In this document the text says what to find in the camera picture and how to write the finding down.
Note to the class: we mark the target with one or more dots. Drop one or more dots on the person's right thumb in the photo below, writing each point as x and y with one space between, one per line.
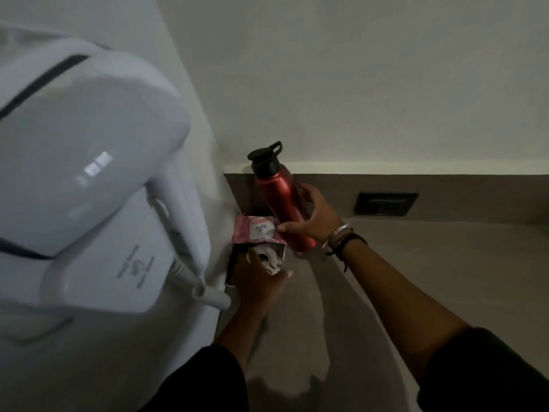
295 227

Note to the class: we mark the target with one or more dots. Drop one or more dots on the black sleeve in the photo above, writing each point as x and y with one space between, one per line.
489 373
201 381

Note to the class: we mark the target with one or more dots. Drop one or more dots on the pink wipes packet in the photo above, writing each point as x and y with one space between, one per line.
255 230

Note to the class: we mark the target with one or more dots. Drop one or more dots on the black box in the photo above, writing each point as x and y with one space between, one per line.
233 261

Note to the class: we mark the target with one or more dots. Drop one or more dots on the white plastic object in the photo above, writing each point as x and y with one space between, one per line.
270 257

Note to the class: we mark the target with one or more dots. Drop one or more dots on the white wall-mounted hair dryer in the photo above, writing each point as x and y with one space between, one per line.
81 158

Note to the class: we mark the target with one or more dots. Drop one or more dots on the black left sleeve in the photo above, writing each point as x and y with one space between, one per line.
201 381

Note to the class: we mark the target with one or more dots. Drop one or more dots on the person's right hand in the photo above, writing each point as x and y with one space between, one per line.
319 223

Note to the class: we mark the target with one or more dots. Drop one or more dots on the person's right forearm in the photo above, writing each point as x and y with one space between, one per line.
399 302

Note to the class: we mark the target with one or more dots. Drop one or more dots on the red metal water bottle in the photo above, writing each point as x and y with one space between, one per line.
281 197

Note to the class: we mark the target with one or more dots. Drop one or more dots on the black thread wristband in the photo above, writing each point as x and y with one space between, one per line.
345 245

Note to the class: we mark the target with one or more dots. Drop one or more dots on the person's left thumb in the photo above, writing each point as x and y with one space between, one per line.
284 277

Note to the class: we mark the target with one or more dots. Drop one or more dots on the person's left forearm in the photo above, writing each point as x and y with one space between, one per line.
242 330

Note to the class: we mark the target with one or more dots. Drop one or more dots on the black wall socket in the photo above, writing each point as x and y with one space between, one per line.
386 203

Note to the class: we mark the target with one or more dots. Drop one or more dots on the silver bangle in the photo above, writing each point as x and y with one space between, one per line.
336 232

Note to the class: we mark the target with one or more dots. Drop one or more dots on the black right sleeve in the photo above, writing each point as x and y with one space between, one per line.
489 373

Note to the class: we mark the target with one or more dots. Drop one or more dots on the person's left hand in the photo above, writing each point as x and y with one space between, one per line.
256 284

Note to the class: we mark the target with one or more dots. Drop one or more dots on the white hair dryer wall holder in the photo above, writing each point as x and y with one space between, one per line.
116 270

